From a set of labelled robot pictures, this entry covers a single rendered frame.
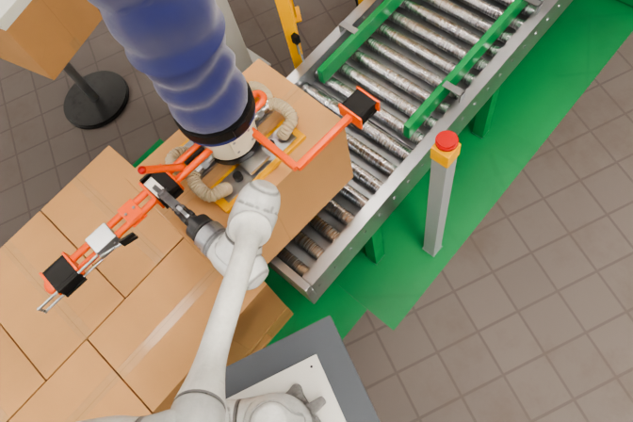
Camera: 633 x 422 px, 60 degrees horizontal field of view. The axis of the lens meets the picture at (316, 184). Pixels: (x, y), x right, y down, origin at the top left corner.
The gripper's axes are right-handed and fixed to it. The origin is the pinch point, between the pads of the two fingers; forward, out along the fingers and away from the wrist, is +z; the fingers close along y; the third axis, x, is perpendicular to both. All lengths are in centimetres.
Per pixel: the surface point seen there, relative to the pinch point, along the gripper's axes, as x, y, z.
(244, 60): 89, 107, 95
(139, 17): 20, -58, -9
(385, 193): 58, 60, -33
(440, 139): 68, 16, -48
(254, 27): 115, 118, 116
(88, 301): -47, 65, 31
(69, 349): -63, 65, 22
